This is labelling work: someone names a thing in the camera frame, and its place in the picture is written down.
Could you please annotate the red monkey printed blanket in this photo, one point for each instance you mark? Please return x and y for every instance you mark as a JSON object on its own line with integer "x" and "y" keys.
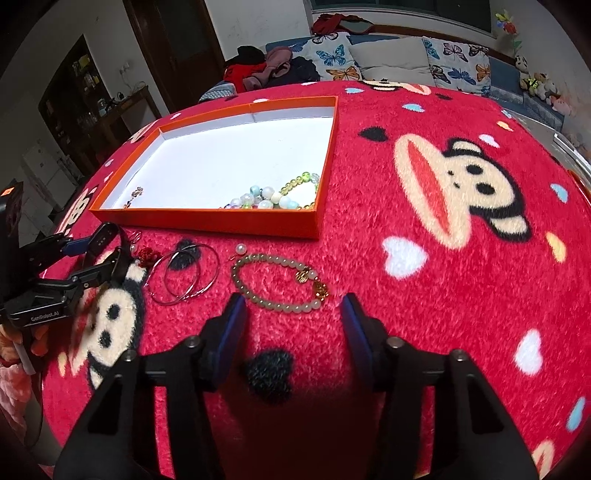
{"x": 415, "y": 300}

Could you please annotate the red cloth on sofa back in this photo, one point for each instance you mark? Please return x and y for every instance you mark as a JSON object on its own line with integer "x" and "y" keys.
{"x": 337, "y": 23}

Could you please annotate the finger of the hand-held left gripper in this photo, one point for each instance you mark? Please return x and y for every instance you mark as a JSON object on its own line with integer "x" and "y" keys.
{"x": 76, "y": 246}
{"x": 97, "y": 273}

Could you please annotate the large silver hoop earring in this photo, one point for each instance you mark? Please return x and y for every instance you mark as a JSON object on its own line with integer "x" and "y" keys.
{"x": 217, "y": 270}

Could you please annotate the butterfly print pillow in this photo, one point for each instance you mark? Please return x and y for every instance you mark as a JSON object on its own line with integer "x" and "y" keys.
{"x": 457, "y": 67}
{"x": 334, "y": 55}

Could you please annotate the person's left hand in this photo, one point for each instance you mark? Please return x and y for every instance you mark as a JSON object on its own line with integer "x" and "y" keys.
{"x": 9, "y": 342}

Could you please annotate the wooden side table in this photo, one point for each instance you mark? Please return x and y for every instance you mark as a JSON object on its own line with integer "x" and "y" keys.
{"x": 129, "y": 106}

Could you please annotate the thin black bangle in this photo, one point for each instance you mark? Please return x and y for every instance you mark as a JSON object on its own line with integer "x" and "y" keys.
{"x": 153, "y": 272}

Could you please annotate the colourful artificial flowers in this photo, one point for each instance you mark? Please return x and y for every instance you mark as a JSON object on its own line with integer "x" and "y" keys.
{"x": 508, "y": 27}

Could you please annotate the glass table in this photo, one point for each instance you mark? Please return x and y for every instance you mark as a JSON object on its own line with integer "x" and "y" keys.
{"x": 575, "y": 147}

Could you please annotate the small gold dangle earring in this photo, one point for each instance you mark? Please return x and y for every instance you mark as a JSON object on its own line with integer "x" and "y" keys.
{"x": 137, "y": 190}

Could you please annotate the dark wooden display cabinet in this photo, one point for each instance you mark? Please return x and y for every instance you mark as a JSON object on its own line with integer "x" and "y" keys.
{"x": 74, "y": 101}

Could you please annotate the pile of clothes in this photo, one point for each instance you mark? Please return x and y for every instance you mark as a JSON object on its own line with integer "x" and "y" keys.
{"x": 268, "y": 69}

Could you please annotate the dark wooden door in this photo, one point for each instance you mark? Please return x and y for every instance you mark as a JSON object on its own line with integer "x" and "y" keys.
{"x": 175, "y": 46}

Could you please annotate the wall socket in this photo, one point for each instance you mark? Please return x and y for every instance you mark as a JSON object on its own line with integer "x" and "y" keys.
{"x": 123, "y": 70}

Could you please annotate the orange cardboard tray box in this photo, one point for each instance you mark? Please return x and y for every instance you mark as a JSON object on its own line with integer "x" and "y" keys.
{"x": 207, "y": 226}

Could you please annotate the pearl drop earring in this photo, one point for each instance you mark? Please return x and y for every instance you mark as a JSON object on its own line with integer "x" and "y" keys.
{"x": 240, "y": 249}

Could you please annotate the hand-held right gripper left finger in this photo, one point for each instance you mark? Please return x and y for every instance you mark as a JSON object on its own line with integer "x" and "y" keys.
{"x": 236, "y": 323}

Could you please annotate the plain grey pillow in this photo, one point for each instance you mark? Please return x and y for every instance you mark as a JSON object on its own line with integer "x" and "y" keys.
{"x": 392, "y": 62}

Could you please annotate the red flower earring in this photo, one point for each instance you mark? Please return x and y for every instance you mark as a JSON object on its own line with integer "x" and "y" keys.
{"x": 147, "y": 255}

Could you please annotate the white appliance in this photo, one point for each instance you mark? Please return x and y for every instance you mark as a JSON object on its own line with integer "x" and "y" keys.
{"x": 46, "y": 175}

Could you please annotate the black smart band watch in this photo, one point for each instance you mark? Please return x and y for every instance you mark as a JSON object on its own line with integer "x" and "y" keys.
{"x": 102, "y": 235}

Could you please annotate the blue sofa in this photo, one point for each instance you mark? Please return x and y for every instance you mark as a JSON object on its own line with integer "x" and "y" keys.
{"x": 503, "y": 69}

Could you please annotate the group of plush toys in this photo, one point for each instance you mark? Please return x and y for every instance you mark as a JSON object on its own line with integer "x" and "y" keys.
{"x": 540, "y": 83}

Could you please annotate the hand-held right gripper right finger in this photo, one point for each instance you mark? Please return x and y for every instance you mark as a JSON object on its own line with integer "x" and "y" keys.
{"x": 353, "y": 323}

